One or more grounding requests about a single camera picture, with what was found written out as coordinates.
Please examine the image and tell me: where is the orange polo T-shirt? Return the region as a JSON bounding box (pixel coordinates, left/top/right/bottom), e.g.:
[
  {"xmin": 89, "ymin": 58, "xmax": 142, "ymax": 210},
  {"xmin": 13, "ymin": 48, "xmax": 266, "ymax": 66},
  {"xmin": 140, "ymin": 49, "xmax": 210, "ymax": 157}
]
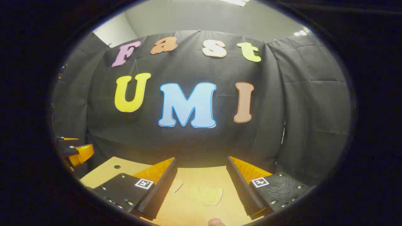
[{"xmin": 157, "ymin": 180, "xmax": 252, "ymax": 226}]

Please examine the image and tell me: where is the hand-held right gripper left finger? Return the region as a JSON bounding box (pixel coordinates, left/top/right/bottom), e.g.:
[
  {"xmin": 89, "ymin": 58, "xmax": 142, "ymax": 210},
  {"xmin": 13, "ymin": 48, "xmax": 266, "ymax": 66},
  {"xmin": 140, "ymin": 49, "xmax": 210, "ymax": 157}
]
[{"xmin": 91, "ymin": 157, "xmax": 178, "ymax": 221}]

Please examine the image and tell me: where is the white ceiling light panel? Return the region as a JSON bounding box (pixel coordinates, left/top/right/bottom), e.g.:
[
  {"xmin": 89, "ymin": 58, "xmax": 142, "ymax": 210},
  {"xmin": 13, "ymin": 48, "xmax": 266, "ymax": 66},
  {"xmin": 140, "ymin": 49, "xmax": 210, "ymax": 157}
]
[{"xmin": 220, "ymin": 0, "xmax": 250, "ymax": 7}]

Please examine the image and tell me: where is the black backdrop cloth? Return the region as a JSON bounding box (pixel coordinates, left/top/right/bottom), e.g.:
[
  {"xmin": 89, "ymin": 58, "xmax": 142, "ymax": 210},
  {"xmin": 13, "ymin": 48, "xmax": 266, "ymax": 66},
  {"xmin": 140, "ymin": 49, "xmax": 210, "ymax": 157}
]
[{"xmin": 52, "ymin": 30, "xmax": 352, "ymax": 186}]

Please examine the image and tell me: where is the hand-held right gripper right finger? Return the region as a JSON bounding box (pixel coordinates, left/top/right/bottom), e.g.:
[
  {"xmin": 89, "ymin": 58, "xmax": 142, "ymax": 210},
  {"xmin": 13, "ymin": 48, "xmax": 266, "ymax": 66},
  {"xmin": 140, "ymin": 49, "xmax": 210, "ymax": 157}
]
[{"xmin": 226, "ymin": 156, "xmax": 315, "ymax": 220}]

